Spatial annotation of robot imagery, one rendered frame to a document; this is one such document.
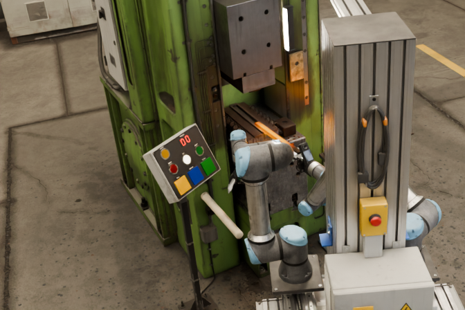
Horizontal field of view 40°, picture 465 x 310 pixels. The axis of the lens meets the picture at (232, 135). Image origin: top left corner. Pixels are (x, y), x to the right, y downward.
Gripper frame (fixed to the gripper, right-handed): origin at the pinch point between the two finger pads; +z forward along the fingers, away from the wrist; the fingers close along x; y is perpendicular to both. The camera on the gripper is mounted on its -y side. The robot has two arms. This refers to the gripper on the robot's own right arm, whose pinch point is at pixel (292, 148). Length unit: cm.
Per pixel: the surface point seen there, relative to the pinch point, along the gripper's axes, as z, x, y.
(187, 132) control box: 20, -49, -18
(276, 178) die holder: 22.2, 0.8, 30.5
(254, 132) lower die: 31.7, -5.7, 2.2
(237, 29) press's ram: 26, -12, -62
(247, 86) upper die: 26.8, -9.4, -29.4
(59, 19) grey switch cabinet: 565, -6, 67
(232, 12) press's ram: 26, -14, -71
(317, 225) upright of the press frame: 43, 40, 95
